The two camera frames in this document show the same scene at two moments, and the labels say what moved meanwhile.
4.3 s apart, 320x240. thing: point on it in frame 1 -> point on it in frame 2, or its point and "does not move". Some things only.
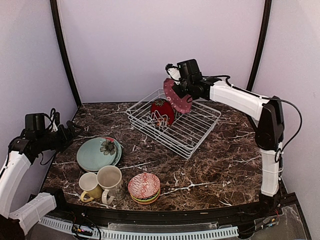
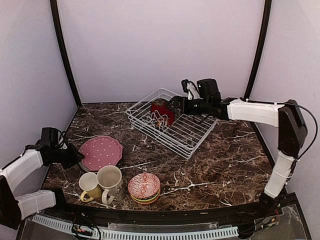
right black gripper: x=180 y=93 -> x=184 y=106
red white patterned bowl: x=144 y=185 does not move
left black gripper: x=66 y=139 -> x=74 y=158
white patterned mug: x=110 y=178 does not move
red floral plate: x=162 y=113 does not move
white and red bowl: x=143 y=191 -> x=145 y=199
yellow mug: x=88 y=183 does not move
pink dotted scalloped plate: x=182 y=105 -> x=100 y=151
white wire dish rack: x=182 y=133 does not move
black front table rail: x=279 y=204 does not move
